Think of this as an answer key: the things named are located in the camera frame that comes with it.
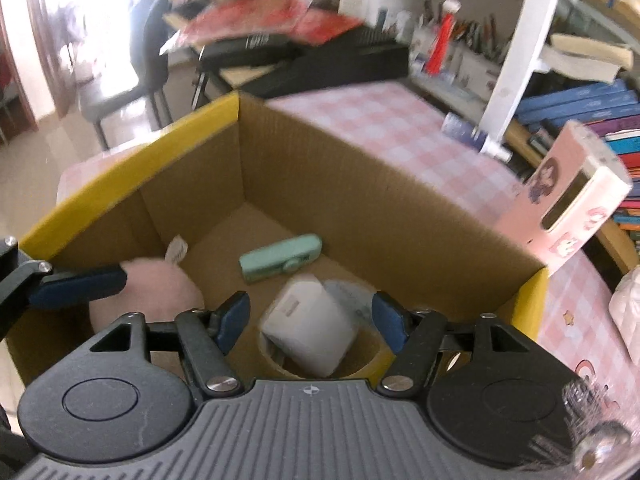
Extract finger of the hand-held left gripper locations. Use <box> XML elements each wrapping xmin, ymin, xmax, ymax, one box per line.
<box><xmin>0</xmin><ymin>236</ymin><xmax>129</xmax><ymax>342</ymax></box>

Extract pink plush ball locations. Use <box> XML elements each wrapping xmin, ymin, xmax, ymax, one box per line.
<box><xmin>89</xmin><ymin>236</ymin><xmax>206</xmax><ymax>337</ymax></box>

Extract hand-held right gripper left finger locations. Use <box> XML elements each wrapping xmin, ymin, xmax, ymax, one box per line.
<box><xmin>87</xmin><ymin>290</ymin><xmax>252</xmax><ymax>396</ymax></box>

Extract green case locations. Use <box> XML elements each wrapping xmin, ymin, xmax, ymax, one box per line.
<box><xmin>239</xmin><ymin>233</ymin><xmax>324</xmax><ymax>285</ymax></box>

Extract white charger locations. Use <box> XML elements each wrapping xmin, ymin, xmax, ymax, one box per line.
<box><xmin>261</xmin><ymin>275</ymin><xmax>359</xmax><ymax>379</ymax></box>

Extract white pen holder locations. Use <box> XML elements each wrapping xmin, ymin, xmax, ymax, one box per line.
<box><xmin>410</xmin><ymin>2</ymin><xmax>507</xmax><ymax>102</ymax></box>

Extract pink cartoon box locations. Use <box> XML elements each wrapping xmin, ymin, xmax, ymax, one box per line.
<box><xmin>494</xmin><ymin>120</ymin><xmax>634</xmax><ymax>264</ymax></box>

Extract open lying books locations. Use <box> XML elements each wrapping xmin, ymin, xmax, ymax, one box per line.
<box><xmin>541</xmin><ymin>32</ymin><xmax>634</xmax><ymax>84</ymax></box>

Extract red envelope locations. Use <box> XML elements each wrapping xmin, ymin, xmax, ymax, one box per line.
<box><xmin>295</xmin><ymin>10</ymin><xmax>364</xmax><ymax>44</ymax></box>

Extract black keyboard stand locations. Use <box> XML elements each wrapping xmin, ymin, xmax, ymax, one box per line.
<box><xmin>191</xmin><ymin>67</ymin><xmax>212</xmax><ymax>112</ymax></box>

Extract small blue bottle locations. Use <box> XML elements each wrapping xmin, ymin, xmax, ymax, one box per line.
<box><xmin>442</xmin><ymin>111</ymin><xmax>511</xmax><ymax>161</ymax></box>

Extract red plastic bag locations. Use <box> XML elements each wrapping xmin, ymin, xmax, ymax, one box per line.
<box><xmin>176</xmin><ymin>0</ymin><xmax>314</xmax><ymax>45</ymax></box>

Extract pink checkered tablecloth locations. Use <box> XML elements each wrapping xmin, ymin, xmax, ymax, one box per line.
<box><xmin>57</xmin><ymin>82</ymin><xmax>640</xmax><ymax>461</ymax></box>

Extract red tassel ornament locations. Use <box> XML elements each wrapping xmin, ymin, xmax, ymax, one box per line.
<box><xmin>425</xmin><ymin>0</ymin><xmax>462</xmax><ymax>75</ymax></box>

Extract black electronic keyboard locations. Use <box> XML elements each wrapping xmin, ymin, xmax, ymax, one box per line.
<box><xmin>165</xmin><ymin>7</ymin><xmax>412</xmax><ymax>99</ymax></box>

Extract yellow cardboard box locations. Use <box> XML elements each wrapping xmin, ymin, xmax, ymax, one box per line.
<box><xmin>5</xmin><ymin>91</ymin><xmax>551</xmax><ymax>397</ymax></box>

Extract yellow tape roll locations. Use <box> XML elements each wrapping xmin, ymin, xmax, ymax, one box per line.
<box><xmin>256</xmin><ymin>280</ymin><xmax>397</xmax><ymax>381</ymax></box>

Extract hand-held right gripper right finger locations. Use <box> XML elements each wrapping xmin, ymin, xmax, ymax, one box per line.
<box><xmin>371</xmin><ymin>290</ymin><xmax>546</xmax><ymax>397</ymax></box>

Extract row of colourful books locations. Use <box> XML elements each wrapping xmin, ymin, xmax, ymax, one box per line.
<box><xmin>514</xmin><ymin>79</ymin><xmax>640</xmax><ymax>252</ymax></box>

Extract clear plastic piece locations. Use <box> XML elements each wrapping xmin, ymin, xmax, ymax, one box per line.
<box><xmin>561</xmin><ymin>379</ymin><xmax>634</xmax><ymax>472</ymax></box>

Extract white quilted pouch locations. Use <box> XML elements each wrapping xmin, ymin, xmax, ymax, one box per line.
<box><xmin>609</xmin><ymin>267</ymin><xmax>640</xmax><ymax>347</ymax></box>

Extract black chair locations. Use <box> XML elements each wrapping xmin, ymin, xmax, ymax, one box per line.
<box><xmin>79</xmin><ymin>0</ymin><xmax>172</xmax><ymax>150</ymax></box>

